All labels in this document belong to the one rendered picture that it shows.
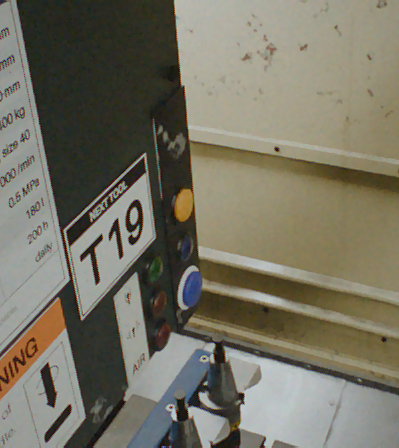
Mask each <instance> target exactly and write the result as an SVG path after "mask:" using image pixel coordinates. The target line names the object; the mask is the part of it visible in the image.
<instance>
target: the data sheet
mask: <svg viewBox="0 0 399 448"><path fill-rule="evenodd" d="M20 27H21V24H20V19H19V14H18V9H17V4H16V0H0V352H1V351H2V350H3V349H4V348H5V347H6V346H7V345H8V344H9V343H10V342H11V341H12V340H13V339H14V338H15V337H16V335H17V334H18V333H19V332H20V331H21V330H22V329H23V328H24V327H25V326H26V325H27V324H28V323H29V322H30V321H31V320H32V319H33V318H34V317H35V316H36V315H37V314H38V313H39V312H40V311H41V310H42V309H43V308H44V307H45V305H46V304H47V303H48V302H49V300H50V299H51V298H52V297H53V296H54V295H55V294H56V293H57V292H58V291H59V290H60V289H61V288H62V287H63V286H64V285H65V284H66V283H67V282H68V281H69V276H68V271H67V266H66V260H65V255H64V250H63V245H62V240H61V235H60V230H59V224H58V219H57V213H56V208H55V203H54V198H53V192H52V187H51V182H50V177H49V172H48V167H47V162H46V156H45V151H44V146H43V141H42V136H41V131H40V126H39V121H38V115H37V110H36V105H35V100H34V95H33V90H32V85H31V80H30V75H29V70H28V65H27V60H26V55H25V50H24V44H23V39H22V34H21V29H20Z"/></svg>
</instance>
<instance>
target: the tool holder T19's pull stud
mask: <svg viewBox="0 0 399 448"><path fill-rule="evenodd" d="M174 398H175V399H176V400H177V403H176V404H175V414H176V417H177V418H180V419H183V418H186V417H187V416H188V415H189V411H188V404H187V403H186V402H185V398H186V392H185V391H183V390H177V391H176V392H175V393H174Z"/></svg>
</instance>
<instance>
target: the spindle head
mask: <svg viewBox="0 0 399 448"><path fill-rule="evenodd" d="M16 4H17V9H18V14H19V19H20V24H21V27H20V29H21V34H22V39H23V44H24V50H25V55H26V60H27V65H28V70H29V75H30V80H31V85H32V90H33V95H34V100H35V105H36V110H37V115H38V121H39V126H40V131H41V136H42V141H43V146H44V151H45V156H46V162H47V167H48V172H49V177H50V182H51V187H52V192H53V198H54V203H55V208H56V213H57V219H58V224H59V230H60V235H61V240H62V245H63V250H64V255H65V260H66V266H67V271H68V276H69V281H68V282H67V283H66V284H65V285H64V286H63V287H62V288H61V289H60V290H59V291H58V292H57V293H56V294H55V295H54V296H53V297H52V298H51V299H50V300H49V302H48V303H47V304H46V305H45V307H44V308H43V309H42V310H41V311H40V312H39V313H38V314H37V315H36V316H35V317H34V318H33V319H32V320H31V321H30V322H29V323H28V324H27V325H26V326H25V327H24V328H23V329H22V330H21V331H20V332H19V333H18V334H17V335H16V337H15V338H14V339H13V340H12V341H11V342H10V343H9V344H8V345H7V346H6V347H5V348H4V349H3V350H2V351H1V352H0V358H1V357H2V356H3V355H4V354H5V353H6V352H7V351H8V350H9V348H10V347H11V346H12V345H13V344H14V343H15V342H16V341H17V340H18V339H19V338H20V337H21V336H22V335H23V334H24V333H25V332H26V331H27V330H28V329H29V328H30V327H31V326H32V324H33V323H34V322H35V321H36V320H37V319H38V318H39V317H40V316H41V315H42V314H43V313H44V312H45V311H46V310H47V309H48V308H49V307H50V306H51V305H52V304H53V303H54V302H55V301H56V298H57V297H59V300H60V304H61V309H62V314H63V319H64V323H65V328H66V333H68V339H69V343H70V348H71V353H72V357H73V362H74V367H75V372H76V376H77V381H78V386H79V390H80V396H81V401H82V406H83V410H85V415H86V418H85V419H84V421H83V422H82V423H81V425H80V426H79V427H78V429H77V430H76V431H74V432H73V434H72V435H71V436H70V438H69V439H68V440H67V441H66V443H65V444H64V445H63V447H62V448H84V447H85V446H86V445H87V443H88V442H89V441H90V439H91V438H92V437H93V435H94V434H95V433H96V431H97V430H98V429H99V427H100V426H101V425H102V423H103V422H104V421H105V419H106V418H107V416H108V415H109V414H110V412H111V411H112V410H113V408H114V407H115V406H116V404H117V403H118V402H119V400H120V399H121V398H122V396H123V395H124V394H125V392H126V391H127V390H128V388H129V387H128V381H127V375H126V368H125V362H124V356H123V350H122V343H121V337H120V331H119V324H118V318H117V312H116V306H115V299H113V297H114V296H116V295H117V294H118V293H119V292H120V291H121V288H122V287H123V286H124V285H125V284H126V283H127V282H128V280H129V279H130V278H131V277H132V276H133V275H134V274H135V273H137V276H138V283H139V291H140V299H141V306H142V313H143V320H145V329H146V336H147V343H148V350H149V357H150V359H151V358H152V357H153V355H154V354H155V353H156V351H154V349H153V347H152V334H153V331H154V328H155V326H156V324H157V323H158V322H159V321H160V320H161V318H163V317H166V319H168V320H169V321H170V324H171V331H172V330H174V328H175V327H176V316H175V307H173V298H172V289H171V279H170V270H169V261H168V250H167V241H166V232H165V222H164V213H163V204H162V197H161V188H160V179H159V168H158V159H157V150H156V141H155V131H154V122H153V111H154V110H155V109H156V108H158V107H159V106H160V105H161V104H162V102H163V101H164V100H166V99H167V98H168V97H169V96H170V95H171V94H173V93H175V92H176V91H177V90H178V89H179V88H180V87H181V86H182V81H181V69H180V58H179V45H178V33H177V21H176V10H175V0H16ZM142 153H145V157H146V166H148V169H147V175H149V184H150V192H151V201H152V210H153V218H154V227H155V236H156V238H155V239H154V240H153V241H152V243H151V244H150V245H148V246H147V247H146V248H145V249H144V250H143V252H142V253H141V254H140V255H139V256H138V258H137V259H136V260H135V262H134V263H133V264H132V265H131V266H130V267H129V268H128V269H127V271H126V272H125V273H124V274H123V275H122V276H121V277H120V278H119V280H118V281H117V282H115V283H114V284H113V285H112V286H111V287H110V289H109V291H108V292H107V293H106V294H105V295H104V296H103V297H102V298H101V300H100V301H99V302H98V303H97V304H96V305H95V306H94V307H93V309H92V310H91V311H90V312H89V313H88V314H87V315H86V316H85V318H84V319H83V320H80V317H79V312H78V307H77V302H75V297H74V291H73V285H72V280H71V275H70V270H69V265H68V259H67V254H66V249H65V244H64V239H63V234H62V228H64V227H65V226H66V225H67V224H68V223H69V222H70V221H71V220H72V219H73V218H74V217H75V216H76V215H77V214H78V213H79V212H81V211H82V210H83V209H84V208H86V207H87V206H88V205H89V204H90V203H91V202H92V201H93V200H94V199H95V197H96V196H98V195H99V194H100V193H101V192H102V191H103V190H104V189H105V188H106V187H107V186H108V185H109V184H110V183H111V182H112V181H113V180H115V179H116V178H117V177H119V176H120V175H121V174H122V173H123V172H124V171H125V170H126V168H127V167H128V166H129V165H130V164H131V163H133V162H134V161H135V160H136V159H137V158H138V157H139V156H140V155H141V154H142ZM153 251H160V252H161V253H162V255H163V260H164V268H163V272H162V275H161V278H160V280H159V281H158V283H157V284H156V285H155V287H153V288H148V287H145V285H144V283H143V280H142V269H143V265H144V262H145V260H146V258H147V257H149V254H150V253H152V252H153ZM158 285H163V287H165V289H166V291H167V296H168V297H167V304H166V308H165V310H164V313H163V314H162V316H161V317H160V318H159V320H157V321H151V319H150V318H149V316H148V312H147V306H148V301H149V298H150V295H151V293H152V292H153V290H154V289H155V288H156V287H158Z"/></svg>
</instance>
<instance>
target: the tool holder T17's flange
mask: <svg viewBox="0 0 399 448"><path fill-rule="evenodd" d="M234 380H236V379H234ZM235 384H237V387H238V396H236V398H235V399H234V400H233V401H231V402H229V403H226V404H216V403H213V402H211V401H210V400H209V399H208V398H207V395H206V392H205V393H200V392H199V400H200V408H202V409H206V410H208V411H210V412H212V413H216V414H221V415H224V416H228V417H229V420H232V419H234V418H236V417H238V416H240V415H241V414H242V410H240V409H239V408H240V407H241V406H242V405H245V390H244V387H243V385H242V384H241V383H240V382H239V381H237V380H236V381H235Z"/></svg>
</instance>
